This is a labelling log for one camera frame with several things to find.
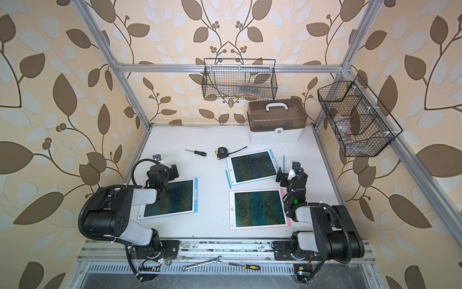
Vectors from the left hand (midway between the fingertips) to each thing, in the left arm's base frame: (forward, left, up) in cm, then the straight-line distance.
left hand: (161, 166), depth 94 cm
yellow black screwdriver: (-43, -44, -5) cm, 62 cm away
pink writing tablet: (-20, -50, -5) cm, 54 cm away
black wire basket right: (+3, -92, +29) cm, 96 cm away
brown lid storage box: (+32, -64, +4) cm, 72 cm away
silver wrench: (-44, -20, -6) cm, 48 cm away
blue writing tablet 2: (-15, -11, -6) cm, 20 cm away
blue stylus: (-4, -35, -6) cm, 36 cm away
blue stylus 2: (+6, -67, -5) cm, 67 cm away
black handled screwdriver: (+12, -17, -5) cm, 22 cm away
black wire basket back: (+38, -41, +29) cm, 63 cm away
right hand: (-3, -67, +3) cm, 67 cm away
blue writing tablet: (+4, -48, -6) cm, 49 cm away
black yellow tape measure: (+12, -31, -4) cm, 34 cm away
